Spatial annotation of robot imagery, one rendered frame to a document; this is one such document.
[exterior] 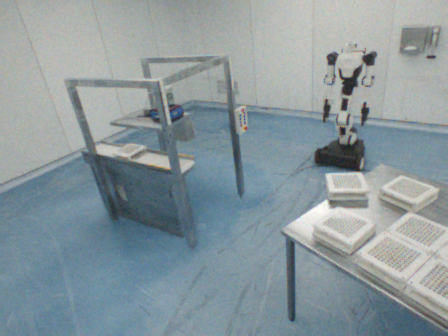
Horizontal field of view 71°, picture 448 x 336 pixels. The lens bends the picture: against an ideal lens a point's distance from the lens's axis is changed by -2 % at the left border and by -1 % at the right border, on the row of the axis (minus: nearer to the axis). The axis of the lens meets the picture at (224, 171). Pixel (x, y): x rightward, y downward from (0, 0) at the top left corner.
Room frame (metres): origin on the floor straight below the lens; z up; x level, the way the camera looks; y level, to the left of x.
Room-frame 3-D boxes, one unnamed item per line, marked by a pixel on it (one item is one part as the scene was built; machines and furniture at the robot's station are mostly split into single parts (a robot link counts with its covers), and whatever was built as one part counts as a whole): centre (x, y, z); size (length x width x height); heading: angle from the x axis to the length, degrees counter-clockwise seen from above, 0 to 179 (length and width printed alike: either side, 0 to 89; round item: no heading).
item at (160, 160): (2.91, 0.88, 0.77); 1.35 x 0.25 x 0.05; 55
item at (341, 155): (3.76, -1.64, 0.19); 0.64 x 0.52 x 0.33; 140
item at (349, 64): (3.77, -1.66, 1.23); 0.34 x 0.30 x 0.36; 50
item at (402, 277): (1.10, -0.76, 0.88); 0.25 x 0.24 x 0.02; 122
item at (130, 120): (2.67, 0.58, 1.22); 0.62 x 0.38 x 0.04; 55
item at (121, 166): (2.91, 0.88, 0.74); 1.30 x 0.29 x 0.10; 55
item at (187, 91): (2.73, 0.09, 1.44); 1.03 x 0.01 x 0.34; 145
